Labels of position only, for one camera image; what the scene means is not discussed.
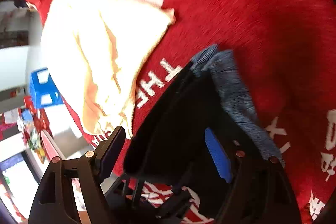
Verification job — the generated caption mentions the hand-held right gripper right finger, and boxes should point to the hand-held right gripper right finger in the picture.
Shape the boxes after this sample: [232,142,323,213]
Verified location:
[204,127,302,224]

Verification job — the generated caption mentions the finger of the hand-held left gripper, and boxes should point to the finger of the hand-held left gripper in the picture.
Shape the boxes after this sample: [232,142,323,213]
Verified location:
[105,174,200,219]

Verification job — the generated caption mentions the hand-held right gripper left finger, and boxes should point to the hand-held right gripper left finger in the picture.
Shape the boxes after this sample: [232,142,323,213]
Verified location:
[28,126,126,224]

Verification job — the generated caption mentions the black pants with blue trim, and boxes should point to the black pants with blue trim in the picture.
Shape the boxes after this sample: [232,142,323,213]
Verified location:
[123,43,286,188]

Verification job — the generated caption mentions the colourful blurred objects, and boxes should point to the colourful blurred objects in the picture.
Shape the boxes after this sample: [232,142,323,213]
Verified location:
[17,109,57,163]

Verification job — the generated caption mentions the cream cloth with orange marks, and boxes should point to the cream cloth with orange marks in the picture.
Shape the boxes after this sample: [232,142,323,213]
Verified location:
[41,0,176,140]

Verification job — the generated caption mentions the blue plastic stool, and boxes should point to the blue plastic stool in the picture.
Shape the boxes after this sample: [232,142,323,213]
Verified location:
[28,68,63,109]

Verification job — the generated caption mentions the red printed blanket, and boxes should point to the red printed blanket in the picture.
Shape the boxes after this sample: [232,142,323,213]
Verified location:
[10,0,336,224]

